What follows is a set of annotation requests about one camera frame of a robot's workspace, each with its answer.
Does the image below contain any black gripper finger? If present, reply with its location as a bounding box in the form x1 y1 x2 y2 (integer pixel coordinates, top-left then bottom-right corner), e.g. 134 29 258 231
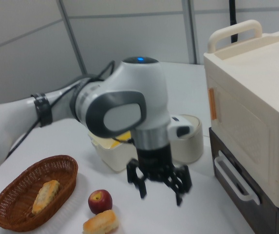
126 158 148 199
164 165 193 207

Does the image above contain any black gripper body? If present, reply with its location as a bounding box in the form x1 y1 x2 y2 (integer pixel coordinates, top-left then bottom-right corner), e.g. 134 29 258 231
136 143 174 182

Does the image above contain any white plastic open box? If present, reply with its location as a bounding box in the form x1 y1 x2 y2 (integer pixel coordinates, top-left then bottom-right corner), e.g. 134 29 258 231
88 130 140 174

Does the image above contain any round white lidded container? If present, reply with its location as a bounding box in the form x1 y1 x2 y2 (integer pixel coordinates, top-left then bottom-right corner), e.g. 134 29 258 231
170 114 205 165

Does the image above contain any yellow banana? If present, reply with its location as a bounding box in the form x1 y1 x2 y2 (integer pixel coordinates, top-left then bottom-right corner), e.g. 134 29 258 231
110 131 132 148

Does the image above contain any red apple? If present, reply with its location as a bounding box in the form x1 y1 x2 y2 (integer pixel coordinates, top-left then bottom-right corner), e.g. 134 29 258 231
88 189 113 215

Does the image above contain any golden bread roll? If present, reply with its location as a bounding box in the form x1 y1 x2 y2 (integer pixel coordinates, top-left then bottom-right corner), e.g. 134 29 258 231
82 209 119 234

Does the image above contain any long ridged bread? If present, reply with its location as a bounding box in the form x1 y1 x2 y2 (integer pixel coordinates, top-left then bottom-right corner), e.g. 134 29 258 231
31 179 61 215

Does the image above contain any dark brown drawer unit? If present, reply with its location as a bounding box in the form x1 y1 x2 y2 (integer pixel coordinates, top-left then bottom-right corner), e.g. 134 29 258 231
208 127 279 234

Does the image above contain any cream plastic cabinet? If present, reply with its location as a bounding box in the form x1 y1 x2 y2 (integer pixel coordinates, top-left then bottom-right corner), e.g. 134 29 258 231
203 19 279 211

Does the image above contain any brown wicker basket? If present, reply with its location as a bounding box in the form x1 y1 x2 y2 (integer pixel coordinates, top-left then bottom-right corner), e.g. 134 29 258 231
0 154 79 233

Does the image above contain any black pole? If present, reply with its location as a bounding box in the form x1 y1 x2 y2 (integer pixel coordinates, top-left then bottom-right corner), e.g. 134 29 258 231
227 0 239 44

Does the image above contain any white drawer handle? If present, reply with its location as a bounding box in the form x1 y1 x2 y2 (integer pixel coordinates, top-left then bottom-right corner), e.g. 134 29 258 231
214 156 261 208

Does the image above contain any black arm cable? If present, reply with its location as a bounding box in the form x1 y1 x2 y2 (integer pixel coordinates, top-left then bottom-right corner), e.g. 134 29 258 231
7 60 117 159

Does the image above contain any black arm strap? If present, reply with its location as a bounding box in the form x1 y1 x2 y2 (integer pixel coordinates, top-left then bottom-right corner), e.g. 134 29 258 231
30 92 54 128

